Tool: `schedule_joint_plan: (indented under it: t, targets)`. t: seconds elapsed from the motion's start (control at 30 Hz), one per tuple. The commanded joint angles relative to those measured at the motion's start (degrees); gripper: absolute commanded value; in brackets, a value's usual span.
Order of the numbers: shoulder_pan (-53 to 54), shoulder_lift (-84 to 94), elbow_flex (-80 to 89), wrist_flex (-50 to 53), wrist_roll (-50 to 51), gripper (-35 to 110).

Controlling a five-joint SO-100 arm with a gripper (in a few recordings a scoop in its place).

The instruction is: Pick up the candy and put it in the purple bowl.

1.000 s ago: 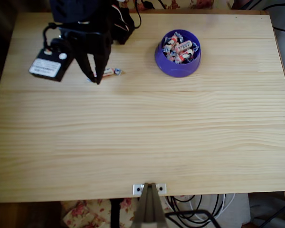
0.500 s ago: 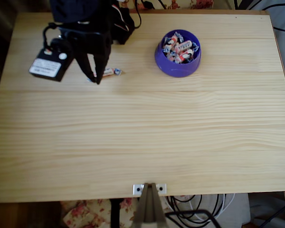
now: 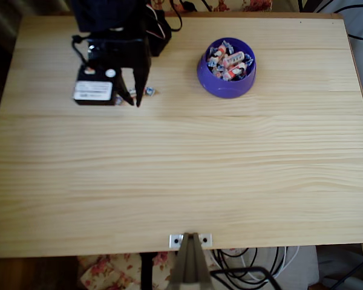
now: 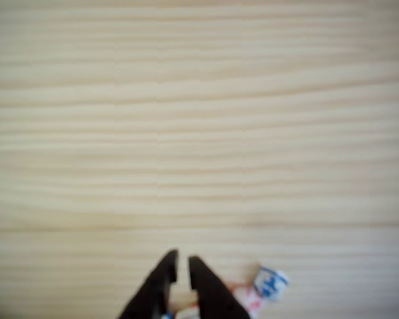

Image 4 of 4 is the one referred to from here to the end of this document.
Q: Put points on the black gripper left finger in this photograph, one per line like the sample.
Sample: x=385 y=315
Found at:
x=156 y=285

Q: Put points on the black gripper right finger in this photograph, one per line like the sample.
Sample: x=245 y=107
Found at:
x=212 y=299

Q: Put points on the white red blue candy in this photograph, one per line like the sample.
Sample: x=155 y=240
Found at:
x=269 y=282

